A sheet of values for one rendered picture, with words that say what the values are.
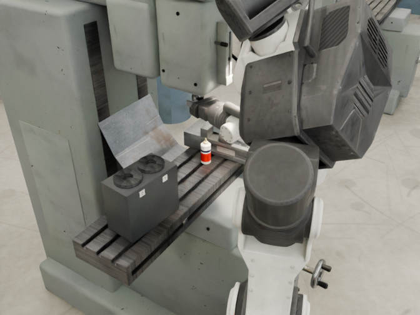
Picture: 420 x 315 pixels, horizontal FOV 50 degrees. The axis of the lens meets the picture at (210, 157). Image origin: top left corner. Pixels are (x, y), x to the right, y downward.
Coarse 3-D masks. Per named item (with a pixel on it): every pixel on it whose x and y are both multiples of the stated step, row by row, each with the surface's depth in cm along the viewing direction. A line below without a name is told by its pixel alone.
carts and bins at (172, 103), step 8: (160, 80) 380; (160, 88) 385; (168, 88) 384; (160, 96) 390; (168, 96) 389; (176, 96) 390; (184, 96) 395; (160, 104) 395; (168, 104) 394; (176, 104) 395; (184, 104) 400; (160, 112) 401; (168, 112) 399; (176, 112) 400; (184, 112) 405; (168, 120) 403; (176, 120) 404; (184, 120) 410
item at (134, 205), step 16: (144, 160) 145; (160, 160) 145; (112, 176) 140; (128, 176) 140; (144, 176) 140; (160, 176) 141; (176, 176) 148; (112, 192) 135; (128, 192) 133; (144, 192) 137; (160, 192) 144; (176, 192) 151; (112, 208) 140; (128, 208) 134; (144, 208) 140; (160, 208) 147; (176, 208) 154; (112, 224) 145; (128, 224) 138; (144, 224) 143; (128, 240) 142
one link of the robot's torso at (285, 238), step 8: (312, 200) 88; (312, 208) 87; (248, 216) 86; (248, 224) 88; (256, 224) 85; (304, 224) 85; (248, 232) 90; (256, 232) 89; (264, 232) 86; (272, 232) 85; (280, 232) 84; (288, 232) 84; (296, 232) 85; (304, 232) 88; (264, 240) 91; (272, 240) 90; (280, 240) 89; (288, 240) 88; (296, 240) 88
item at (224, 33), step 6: (222, 24) 140; (222, 30) 141; (228, 30) 140; (222, 36) 142; (228, 36) 142; (228, 42) 143; (222, 48) 144; (228, 48) 144; (222, 54) 145; (228, 54) 145; (222, 60) 146; (228, 60) 146; (222, 66) 147; (228, 66) 148; (222, 72) 148; (228, 72) 149; (222, 78) 149; (228, 78) 150; (222, 84) 151; (228, 84) 151
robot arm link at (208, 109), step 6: (198, 102) 157; (204, 102) 157; (210, 102) 157; (216, 102) 153; (222, 102) 153; (192, 108) 156; (198, 108) 156; (204, 108) 154; (210, 108) 152; (216, 108) 151; (192, 114) 157; (198, 114) 158; (204, 114) 155; (210, 114) 152; (216, 114) 150; (204, 120) 156; (210, 120) 153
